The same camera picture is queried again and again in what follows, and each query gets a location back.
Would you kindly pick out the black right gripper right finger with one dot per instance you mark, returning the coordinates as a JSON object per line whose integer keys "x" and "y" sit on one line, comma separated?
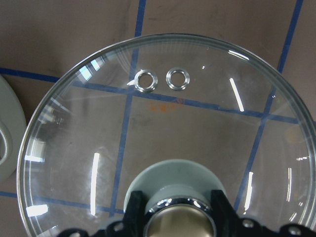
{"x": 229, "y": 224}

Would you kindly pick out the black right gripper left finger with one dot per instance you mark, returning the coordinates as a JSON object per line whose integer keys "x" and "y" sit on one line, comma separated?
{"x": 133, "y": 221}

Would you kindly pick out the glass pot lid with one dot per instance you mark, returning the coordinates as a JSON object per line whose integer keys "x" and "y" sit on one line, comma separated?
{"x": 174, "y": 116}

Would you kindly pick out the white cooking pot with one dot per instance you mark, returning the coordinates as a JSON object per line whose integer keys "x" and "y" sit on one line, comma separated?
{"x": 12, "y": 129}

